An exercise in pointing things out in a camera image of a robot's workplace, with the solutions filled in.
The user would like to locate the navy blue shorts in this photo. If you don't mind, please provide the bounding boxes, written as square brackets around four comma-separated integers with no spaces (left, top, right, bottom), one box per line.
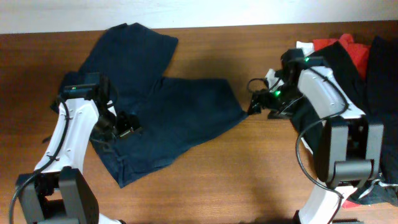
[61,23,247,187]

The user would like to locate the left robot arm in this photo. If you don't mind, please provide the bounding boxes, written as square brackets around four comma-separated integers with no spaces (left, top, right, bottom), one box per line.
[8,73,142,223]

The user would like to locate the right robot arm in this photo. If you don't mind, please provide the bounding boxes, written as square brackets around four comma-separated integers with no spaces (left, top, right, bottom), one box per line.
[248,49,384,224]

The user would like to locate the white cloth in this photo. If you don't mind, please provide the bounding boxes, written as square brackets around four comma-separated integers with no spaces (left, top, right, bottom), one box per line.
[296,41,315,57]

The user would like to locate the red garment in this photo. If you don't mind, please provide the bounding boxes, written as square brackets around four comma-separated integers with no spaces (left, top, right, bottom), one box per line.
[313,34,370,80]

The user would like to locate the black garment with white trim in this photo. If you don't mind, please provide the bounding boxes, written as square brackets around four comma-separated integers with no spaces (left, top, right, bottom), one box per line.
[289,35,398,208]

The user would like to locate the right black cable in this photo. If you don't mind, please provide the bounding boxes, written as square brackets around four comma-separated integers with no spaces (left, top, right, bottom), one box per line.
[247,67,351,224]

